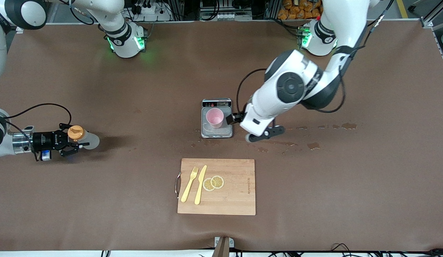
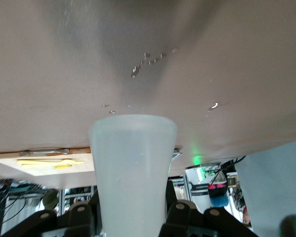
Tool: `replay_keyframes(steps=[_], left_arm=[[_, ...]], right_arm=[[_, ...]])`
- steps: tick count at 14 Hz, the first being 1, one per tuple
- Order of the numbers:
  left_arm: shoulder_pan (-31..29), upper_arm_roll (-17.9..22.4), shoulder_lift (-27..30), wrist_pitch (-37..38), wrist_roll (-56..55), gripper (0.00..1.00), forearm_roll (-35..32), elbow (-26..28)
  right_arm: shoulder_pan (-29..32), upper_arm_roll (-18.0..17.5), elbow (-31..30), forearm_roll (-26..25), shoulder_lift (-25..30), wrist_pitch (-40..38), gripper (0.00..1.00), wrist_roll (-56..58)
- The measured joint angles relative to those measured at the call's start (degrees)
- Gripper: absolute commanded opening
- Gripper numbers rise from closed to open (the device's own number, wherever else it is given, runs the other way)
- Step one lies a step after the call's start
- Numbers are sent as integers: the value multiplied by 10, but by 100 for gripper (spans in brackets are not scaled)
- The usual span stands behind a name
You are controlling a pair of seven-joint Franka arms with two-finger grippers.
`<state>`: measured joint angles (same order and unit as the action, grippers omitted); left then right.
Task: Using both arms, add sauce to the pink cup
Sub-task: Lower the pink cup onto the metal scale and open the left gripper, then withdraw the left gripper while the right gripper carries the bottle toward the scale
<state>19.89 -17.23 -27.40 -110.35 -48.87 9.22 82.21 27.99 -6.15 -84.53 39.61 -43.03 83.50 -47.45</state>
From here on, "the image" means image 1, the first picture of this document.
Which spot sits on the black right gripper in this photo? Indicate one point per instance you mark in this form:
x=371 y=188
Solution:
x=45 y=140

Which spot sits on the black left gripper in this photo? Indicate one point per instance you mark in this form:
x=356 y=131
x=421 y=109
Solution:
x=237 y=117

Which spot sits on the pink plastic cup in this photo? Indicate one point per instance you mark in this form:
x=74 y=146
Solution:
x=215 y=119

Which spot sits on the clear sauce bottle orange cap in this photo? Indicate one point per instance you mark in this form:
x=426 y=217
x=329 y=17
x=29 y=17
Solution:
x=91 y=140

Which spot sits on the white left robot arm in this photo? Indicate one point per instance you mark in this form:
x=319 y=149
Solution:
x=289 y=85

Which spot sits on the silver digital kitchen scale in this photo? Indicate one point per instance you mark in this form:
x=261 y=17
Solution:
x=217 y=134

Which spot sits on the lemon slice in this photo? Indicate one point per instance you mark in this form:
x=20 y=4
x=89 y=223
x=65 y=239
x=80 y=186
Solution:
x=218 y=182
x=207 y=185

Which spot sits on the yellow plastic knife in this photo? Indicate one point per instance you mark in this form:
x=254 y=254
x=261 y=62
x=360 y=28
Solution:
x=200 y=185

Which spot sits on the wooden cutting board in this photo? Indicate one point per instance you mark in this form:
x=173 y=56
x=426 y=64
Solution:
x=235 y=196

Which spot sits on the yellow plastic fork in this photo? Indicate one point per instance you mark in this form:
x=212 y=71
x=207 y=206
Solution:
x=189 y=185

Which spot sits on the brown table cover mat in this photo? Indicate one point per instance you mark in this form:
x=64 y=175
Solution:
x=314 y=200

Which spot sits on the orange snack pile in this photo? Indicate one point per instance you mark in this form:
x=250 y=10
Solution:
x=300 y=10

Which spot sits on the white power strip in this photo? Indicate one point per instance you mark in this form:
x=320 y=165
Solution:
x=152 y=14

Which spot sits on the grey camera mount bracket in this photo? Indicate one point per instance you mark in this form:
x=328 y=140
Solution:
x=224 y=246

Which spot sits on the aluminium frame rail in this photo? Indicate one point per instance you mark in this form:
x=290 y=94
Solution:
x=430 y=21

